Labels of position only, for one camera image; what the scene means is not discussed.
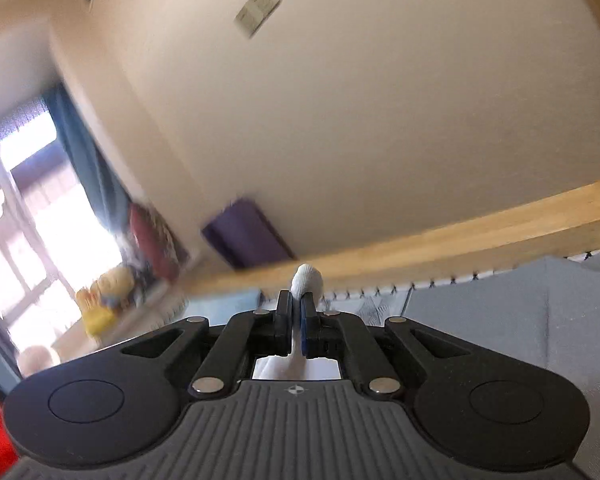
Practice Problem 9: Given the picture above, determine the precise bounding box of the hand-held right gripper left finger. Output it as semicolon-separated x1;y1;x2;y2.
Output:
121;289;294;399

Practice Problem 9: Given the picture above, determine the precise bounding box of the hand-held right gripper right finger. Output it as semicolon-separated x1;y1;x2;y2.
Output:
301;291;470;397

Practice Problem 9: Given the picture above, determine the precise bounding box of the white garment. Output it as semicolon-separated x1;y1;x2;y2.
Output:
252;263;342;381

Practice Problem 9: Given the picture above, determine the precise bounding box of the purple box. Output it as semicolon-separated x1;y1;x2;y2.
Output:
201;199;297;272

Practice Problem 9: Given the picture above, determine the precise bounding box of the dark red printed object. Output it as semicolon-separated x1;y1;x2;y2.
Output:
127;202;192;282

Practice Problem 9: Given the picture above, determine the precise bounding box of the yellow plush toy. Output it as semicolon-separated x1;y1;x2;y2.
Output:
75;265;137;337

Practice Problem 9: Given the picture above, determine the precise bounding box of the grey printed bedsheet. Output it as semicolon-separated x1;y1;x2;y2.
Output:
160;247;600;480

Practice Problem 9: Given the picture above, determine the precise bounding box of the bright window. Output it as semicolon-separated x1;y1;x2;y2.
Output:
0;105;128;356

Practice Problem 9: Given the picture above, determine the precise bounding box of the blue curtain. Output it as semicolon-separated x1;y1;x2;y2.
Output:
44;84;133;246

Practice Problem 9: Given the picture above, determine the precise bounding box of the wooden bed frame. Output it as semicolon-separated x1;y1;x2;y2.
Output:
180;175;600;302

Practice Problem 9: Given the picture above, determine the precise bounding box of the white wall socket plate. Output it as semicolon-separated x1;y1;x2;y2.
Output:
234;0;284;39

